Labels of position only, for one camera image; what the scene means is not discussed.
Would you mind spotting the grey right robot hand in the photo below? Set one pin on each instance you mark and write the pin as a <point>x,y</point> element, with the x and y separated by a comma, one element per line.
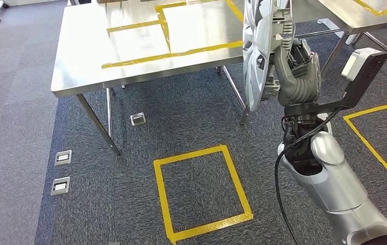
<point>303,66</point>

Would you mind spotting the grey plastic wheel cover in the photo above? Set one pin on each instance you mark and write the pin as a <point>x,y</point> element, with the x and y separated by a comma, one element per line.
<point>255,61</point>

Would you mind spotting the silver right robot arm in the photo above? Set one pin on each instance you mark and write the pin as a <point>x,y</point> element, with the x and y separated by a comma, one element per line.
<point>335,189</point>

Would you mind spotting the steel workbench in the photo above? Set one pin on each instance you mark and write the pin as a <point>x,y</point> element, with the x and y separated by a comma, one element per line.
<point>348,17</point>
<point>85,50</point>

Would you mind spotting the open metal floor socket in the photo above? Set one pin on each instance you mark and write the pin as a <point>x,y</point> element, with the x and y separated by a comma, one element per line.
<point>138,119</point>

